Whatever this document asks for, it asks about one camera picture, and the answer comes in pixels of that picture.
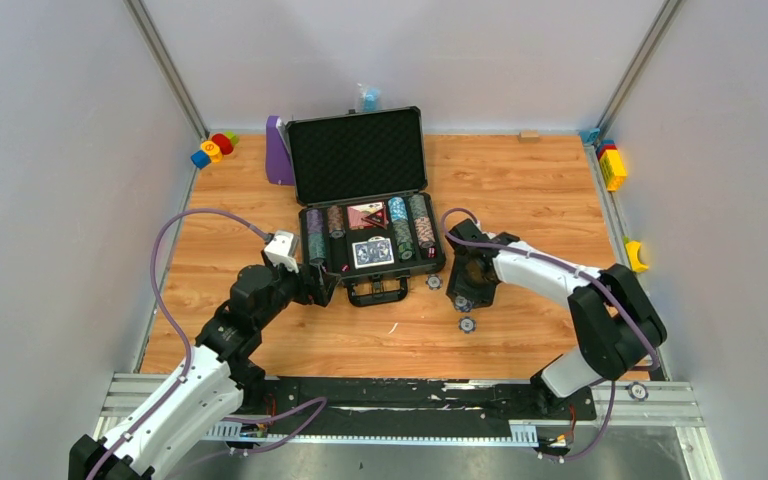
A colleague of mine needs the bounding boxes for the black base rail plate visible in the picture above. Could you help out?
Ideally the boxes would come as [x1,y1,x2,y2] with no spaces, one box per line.
[237,377,597,421]

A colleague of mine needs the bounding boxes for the black poker set case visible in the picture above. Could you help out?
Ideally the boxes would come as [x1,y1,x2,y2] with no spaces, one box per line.
[286,106,446,307]

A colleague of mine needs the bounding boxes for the light blue poker chip stack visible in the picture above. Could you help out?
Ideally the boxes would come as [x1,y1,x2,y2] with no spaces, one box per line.
[388,197,408,223]

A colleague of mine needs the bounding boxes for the teal poker chip stack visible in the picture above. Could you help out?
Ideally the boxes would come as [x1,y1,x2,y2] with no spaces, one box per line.
[307,232,327,264]

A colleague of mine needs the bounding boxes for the blue playing card deck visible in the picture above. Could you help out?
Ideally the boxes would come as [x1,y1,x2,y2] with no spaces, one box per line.
[351,238,395,269]

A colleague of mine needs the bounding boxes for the coloured toy cylinders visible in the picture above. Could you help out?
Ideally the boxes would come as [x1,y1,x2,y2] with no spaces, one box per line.
[190,131,239,169]

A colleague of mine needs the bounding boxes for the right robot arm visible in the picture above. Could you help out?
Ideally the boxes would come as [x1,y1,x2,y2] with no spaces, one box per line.
[446,219,667,418]

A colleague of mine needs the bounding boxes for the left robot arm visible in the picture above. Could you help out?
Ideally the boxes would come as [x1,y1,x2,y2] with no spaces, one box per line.
[67,264,340,479]

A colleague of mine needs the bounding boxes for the brown poker chip stack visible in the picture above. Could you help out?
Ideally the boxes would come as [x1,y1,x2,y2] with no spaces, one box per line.
[326,205,345,239]

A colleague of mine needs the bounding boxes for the yellow curved toy piece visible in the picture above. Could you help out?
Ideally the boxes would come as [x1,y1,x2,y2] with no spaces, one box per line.
[624,237,650,273]

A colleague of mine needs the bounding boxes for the loose chip front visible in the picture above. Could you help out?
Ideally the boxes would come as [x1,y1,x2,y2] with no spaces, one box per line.
[458,316,476,334]

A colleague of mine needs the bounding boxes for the red triangular card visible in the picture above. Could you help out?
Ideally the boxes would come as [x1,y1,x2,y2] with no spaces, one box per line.
[361,207,388,229]

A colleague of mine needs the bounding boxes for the dark green poker chip stack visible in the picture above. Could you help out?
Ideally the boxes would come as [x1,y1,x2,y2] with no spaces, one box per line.
[408,194,430,220]

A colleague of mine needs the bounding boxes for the pink white poker chip stack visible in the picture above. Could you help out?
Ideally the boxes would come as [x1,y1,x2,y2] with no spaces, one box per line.
[414,216,436,249]

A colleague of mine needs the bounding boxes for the purple stand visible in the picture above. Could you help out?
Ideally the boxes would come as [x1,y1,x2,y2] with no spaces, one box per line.
[264,115,295,186]

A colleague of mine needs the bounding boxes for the red playing card deck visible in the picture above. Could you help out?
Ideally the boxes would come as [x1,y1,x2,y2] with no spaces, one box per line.
[347,202,386,230]

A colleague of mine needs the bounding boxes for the small wooden block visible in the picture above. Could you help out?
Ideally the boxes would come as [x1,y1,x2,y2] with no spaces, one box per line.
[518,130,541,143]

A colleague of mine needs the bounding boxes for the yellow red toy brick block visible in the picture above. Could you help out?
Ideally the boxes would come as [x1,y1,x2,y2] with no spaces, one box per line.
[596,140,628,192]

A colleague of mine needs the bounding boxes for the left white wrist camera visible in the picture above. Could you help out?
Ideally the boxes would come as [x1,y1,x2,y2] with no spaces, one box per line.
[263,230,299,273]

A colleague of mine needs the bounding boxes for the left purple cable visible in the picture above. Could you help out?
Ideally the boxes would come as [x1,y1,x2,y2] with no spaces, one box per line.
[85,208,328,480]

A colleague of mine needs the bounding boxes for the light blue bottle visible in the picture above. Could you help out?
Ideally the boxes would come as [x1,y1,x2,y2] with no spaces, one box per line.
[357,84,382,113]

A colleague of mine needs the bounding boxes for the purple poker chip stack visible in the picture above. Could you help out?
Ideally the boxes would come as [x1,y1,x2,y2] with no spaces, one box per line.
[306,208,325,235]

